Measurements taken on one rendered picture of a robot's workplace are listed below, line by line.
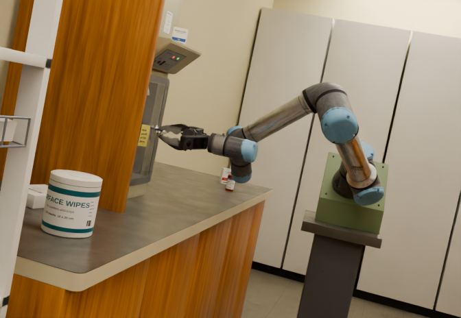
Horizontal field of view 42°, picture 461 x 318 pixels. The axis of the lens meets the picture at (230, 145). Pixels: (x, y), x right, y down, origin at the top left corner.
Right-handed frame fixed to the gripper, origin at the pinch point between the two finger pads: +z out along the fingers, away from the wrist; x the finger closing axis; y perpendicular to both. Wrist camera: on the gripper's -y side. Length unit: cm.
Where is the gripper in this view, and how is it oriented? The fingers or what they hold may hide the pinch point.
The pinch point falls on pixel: (160, 132)
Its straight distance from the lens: 215.6
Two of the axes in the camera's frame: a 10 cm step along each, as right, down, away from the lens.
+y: 2.8, -1.3, 9.5
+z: -9.4, -2.1, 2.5
